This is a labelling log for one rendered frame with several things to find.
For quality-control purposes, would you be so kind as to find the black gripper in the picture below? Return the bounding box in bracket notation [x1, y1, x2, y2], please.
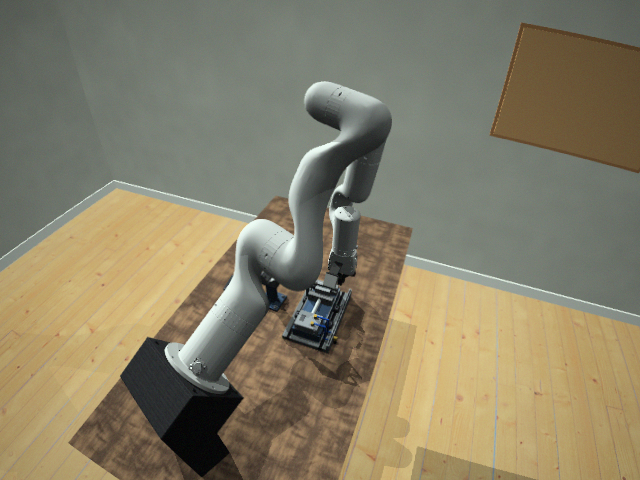
[328, 249, 357, 286]

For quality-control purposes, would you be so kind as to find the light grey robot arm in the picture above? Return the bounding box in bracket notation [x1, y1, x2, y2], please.
[165, 82, 392, 394]

